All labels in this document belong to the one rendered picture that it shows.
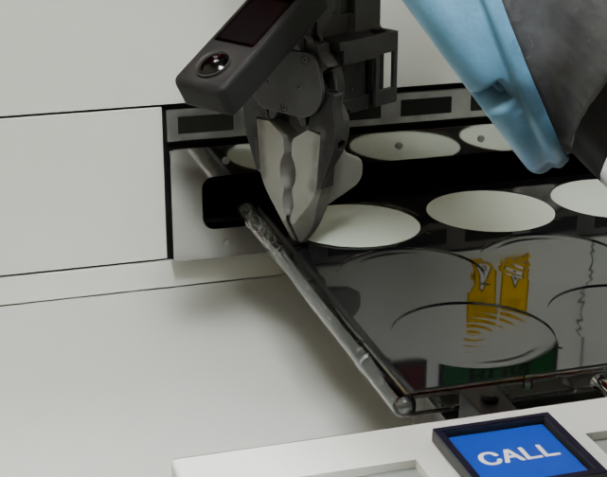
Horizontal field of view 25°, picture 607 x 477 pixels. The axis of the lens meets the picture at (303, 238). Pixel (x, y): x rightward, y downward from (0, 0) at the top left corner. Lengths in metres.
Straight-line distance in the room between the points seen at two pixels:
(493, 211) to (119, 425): 0.35
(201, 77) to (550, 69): 0.50
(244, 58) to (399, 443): 0.37
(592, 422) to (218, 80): 0.38
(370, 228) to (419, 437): 0.45
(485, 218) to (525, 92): 0.65
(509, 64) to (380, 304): 0.50
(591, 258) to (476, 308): 0.13
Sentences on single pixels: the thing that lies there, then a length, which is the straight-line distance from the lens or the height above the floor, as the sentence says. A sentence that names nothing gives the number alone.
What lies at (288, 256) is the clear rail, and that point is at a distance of 0.98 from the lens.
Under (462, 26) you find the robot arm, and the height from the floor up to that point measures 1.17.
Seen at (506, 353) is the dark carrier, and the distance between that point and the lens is 0.84.
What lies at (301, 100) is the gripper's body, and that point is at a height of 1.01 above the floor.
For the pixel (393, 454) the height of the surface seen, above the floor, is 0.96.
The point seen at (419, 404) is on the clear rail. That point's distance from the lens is 0.78.
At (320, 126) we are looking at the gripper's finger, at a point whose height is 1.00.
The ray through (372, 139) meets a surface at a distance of 1.14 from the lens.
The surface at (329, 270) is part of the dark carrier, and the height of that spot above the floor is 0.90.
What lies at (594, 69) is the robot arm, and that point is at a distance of 0.42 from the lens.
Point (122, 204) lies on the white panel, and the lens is 1.12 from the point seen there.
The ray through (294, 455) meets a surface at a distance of 0.60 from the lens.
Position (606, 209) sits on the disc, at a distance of 1.11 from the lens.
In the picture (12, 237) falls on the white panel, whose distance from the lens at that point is 1.11.
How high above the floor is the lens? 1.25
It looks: 20 degrees down
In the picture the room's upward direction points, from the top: straight up
